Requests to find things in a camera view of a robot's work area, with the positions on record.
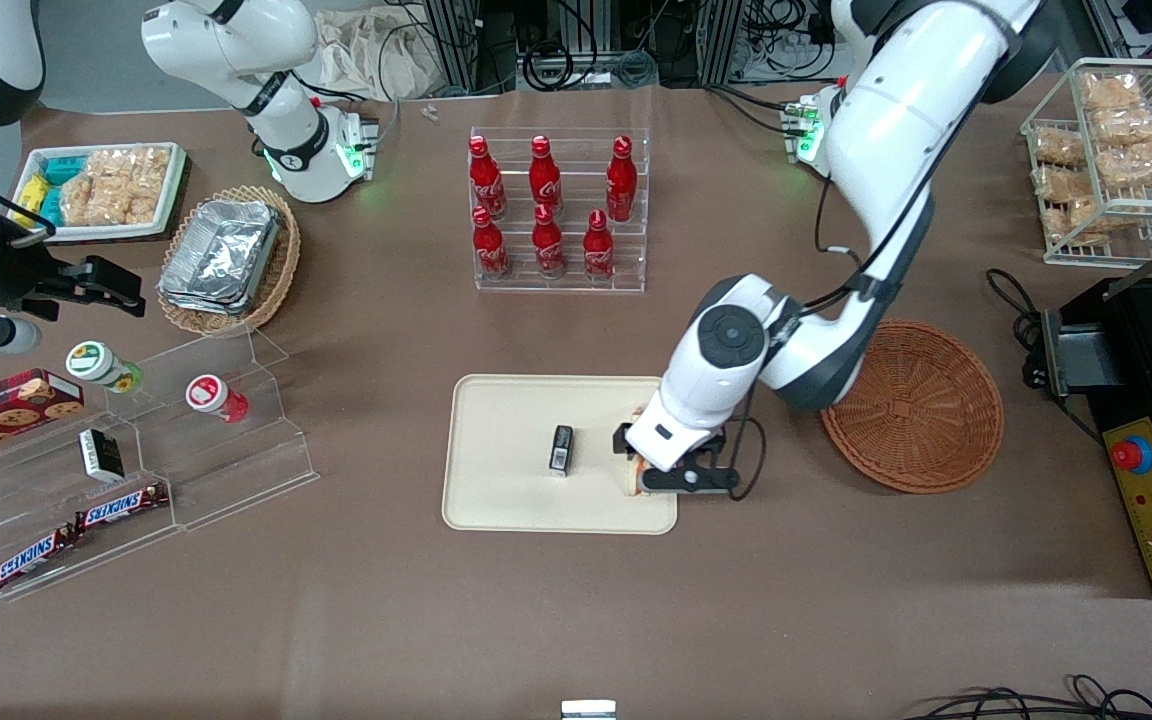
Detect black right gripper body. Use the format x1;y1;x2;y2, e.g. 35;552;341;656
0;222;65;323

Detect triangle sandwich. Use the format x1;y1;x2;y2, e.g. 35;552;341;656
627;404;669;499

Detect white snack tray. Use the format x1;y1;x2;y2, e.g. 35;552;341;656
10;142;188;245

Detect light rectangular plastic tray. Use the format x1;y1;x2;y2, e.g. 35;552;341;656
441;374;680;536

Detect oval tan wicker basket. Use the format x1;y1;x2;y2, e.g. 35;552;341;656
155;185;303;337

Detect round brown wicker basket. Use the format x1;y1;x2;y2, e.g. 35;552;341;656
821;320;1006;495

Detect green lid drink cup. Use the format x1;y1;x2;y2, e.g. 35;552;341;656
65;340;145;394

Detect yellow snack packet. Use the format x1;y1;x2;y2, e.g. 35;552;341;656
15;174;49;227

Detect bag of rice crackers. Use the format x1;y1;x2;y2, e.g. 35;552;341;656
60;147;173;227

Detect aluminium foil container stack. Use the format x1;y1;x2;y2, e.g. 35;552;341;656
157;199;283;317

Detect red cookie box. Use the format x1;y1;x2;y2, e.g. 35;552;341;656
0;369;86;464

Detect red lid drink cup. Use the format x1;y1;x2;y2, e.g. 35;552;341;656
185;374;250;424

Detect black and white small box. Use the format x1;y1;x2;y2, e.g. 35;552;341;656
78;427;126;484

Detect clear acrylic bottle rack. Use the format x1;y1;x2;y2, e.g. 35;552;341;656
469;126;653;294

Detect red cola bottle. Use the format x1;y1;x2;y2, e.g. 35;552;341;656
582;209;618;282
469;135;506;220
605;135;639;224
472;206;510;280
529;135;564;217
532;204;568;280

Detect clear acrylic stepped display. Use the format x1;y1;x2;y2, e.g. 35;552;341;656
0;324;320;602

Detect snickers chocolate bar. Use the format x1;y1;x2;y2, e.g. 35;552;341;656
0;524;83;592
73;482;170;532

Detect white cloth bag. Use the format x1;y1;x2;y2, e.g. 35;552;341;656
311;5;458;102

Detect bagged fried snack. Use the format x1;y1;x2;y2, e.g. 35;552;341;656
1081;72;1144;112
1060;198;1114;247
1091;105;1152;147
1036;165;1097;202
1096;140;1152;188
1033;127;1087;167

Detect black sealing machine yellow panel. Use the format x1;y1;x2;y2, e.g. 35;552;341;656
1041;215;1152;600

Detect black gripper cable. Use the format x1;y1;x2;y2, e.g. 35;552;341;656
721;385;769;502

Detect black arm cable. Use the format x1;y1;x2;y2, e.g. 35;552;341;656
791;170;903;322

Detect black machine power cable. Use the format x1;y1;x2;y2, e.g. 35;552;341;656
986;268;1107;447

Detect loose black cables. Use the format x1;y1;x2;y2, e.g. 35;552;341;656
901;674;1152;720

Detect coiled black cable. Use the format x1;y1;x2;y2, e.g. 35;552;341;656
521;40;578;94

